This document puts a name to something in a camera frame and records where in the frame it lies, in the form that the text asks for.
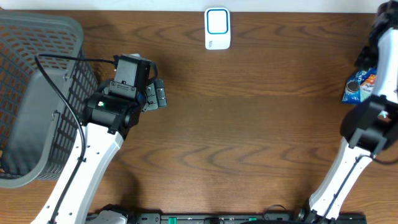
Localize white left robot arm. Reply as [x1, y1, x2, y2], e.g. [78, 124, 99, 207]
[33, 80, 167, 223]

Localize white barcode scanner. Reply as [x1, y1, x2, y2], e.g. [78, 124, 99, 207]
[204, 7, 231, 50]

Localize grey plastic basket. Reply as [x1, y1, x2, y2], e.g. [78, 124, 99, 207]
[1, 11, 97, 189]

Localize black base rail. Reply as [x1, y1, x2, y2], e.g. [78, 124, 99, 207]
[86, 212, 368, 224]

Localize blue cookie pack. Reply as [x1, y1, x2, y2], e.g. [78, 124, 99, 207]
[341, 68, 377, 105]

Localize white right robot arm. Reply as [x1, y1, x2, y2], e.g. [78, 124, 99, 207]
[296, 1, 397, 223]

